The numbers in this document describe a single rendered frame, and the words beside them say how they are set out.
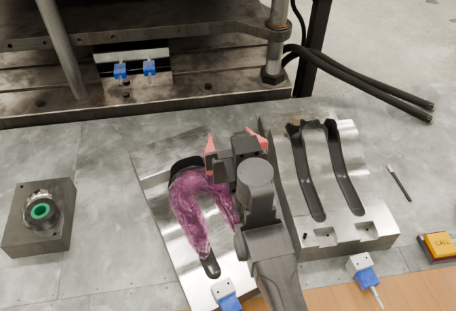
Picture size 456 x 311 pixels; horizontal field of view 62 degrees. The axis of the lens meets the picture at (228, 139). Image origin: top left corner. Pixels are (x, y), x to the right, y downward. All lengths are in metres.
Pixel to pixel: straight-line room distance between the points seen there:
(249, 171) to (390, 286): 0.63
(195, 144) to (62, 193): 0.40
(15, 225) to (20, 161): 0.30
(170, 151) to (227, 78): 0.53
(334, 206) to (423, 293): 0.30
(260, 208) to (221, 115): 0.82
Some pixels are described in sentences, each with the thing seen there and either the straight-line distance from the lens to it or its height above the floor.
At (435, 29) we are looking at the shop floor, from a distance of 3.76.
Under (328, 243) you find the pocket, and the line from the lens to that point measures 1.04.
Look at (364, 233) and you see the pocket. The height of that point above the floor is 0.86.
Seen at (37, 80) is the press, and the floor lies 0.79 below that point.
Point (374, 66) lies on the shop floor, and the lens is 3.11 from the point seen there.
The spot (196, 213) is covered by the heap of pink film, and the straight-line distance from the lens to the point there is 0.99.
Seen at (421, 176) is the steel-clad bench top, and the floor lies 0.80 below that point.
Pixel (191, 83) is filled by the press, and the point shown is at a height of 0.79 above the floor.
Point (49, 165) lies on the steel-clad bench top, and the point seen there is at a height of 0.80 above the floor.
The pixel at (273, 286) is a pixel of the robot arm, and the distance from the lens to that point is 0.58.
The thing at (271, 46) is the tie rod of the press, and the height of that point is 0.96.
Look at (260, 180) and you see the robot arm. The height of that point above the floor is 1.30.
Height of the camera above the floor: 1.77
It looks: 48 degrees down
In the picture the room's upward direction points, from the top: straight up
